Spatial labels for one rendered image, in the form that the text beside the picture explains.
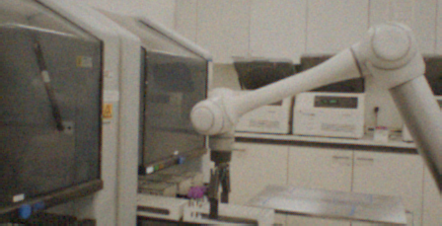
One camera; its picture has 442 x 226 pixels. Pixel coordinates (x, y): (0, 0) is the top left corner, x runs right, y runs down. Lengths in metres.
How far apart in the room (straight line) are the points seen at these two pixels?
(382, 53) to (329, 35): 2.87
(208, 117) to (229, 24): 3.03
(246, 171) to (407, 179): 1.27
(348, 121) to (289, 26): 1.01
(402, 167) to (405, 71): 2.55
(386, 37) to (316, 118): 2.60
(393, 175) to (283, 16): 1.61
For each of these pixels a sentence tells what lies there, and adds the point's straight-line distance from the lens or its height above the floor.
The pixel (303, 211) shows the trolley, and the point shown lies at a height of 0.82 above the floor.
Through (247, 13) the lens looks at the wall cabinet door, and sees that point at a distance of 4.33.
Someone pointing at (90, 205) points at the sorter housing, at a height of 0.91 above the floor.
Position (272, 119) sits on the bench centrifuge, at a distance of 3.92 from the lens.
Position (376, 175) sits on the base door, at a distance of 3.86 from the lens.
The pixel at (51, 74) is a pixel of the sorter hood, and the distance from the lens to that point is 1.25.
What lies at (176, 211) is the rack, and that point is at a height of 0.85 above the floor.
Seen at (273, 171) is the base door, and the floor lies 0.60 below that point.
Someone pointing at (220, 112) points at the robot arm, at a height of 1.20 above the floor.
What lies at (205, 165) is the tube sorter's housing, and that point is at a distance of 2.27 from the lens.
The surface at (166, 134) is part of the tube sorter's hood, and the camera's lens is 1.82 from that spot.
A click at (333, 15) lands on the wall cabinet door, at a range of 4.18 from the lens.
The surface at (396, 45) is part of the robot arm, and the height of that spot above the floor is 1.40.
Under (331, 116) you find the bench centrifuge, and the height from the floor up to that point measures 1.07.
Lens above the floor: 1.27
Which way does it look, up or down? 2 degrees down
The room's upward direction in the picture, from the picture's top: 2 degrees clockwise
